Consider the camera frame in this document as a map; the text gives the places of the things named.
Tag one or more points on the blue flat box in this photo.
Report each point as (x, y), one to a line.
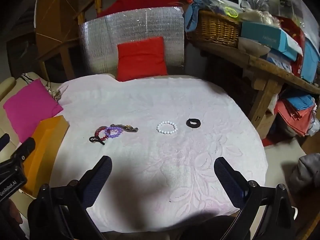
(310, 62)

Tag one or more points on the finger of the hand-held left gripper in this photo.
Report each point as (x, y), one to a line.
(3, 141)
(25, 148)

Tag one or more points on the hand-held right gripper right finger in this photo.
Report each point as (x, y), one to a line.
(227, 177)

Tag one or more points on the wooden side table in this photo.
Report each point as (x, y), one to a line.
(270, 67)

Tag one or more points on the grey garment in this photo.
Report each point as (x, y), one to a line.
(306, 172)

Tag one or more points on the stack of folded cloths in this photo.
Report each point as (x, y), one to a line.
(295, 115)

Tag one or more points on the silver foil insulation mat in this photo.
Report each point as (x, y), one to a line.
(100, 40)

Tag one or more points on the blue cloth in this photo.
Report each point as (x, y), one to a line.
(193, 15)

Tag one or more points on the white embossed blanket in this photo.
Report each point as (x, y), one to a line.
(160, 155)

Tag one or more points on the teal cardboard box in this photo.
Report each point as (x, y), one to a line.
(270, 36)

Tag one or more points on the brown scrunchie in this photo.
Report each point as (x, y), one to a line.
(130, 128)

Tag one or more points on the red cushion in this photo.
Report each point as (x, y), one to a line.
(141, 58)

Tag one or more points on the beige tassel fringe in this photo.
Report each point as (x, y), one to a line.
(55, 95)

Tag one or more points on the black hair clip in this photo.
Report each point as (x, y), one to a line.
(93, 138)

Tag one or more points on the wicker basket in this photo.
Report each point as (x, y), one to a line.
(215, 31)

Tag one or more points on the white bowl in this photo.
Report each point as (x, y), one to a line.
(252, 46)

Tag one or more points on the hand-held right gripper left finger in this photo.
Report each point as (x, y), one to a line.
(100, 178)

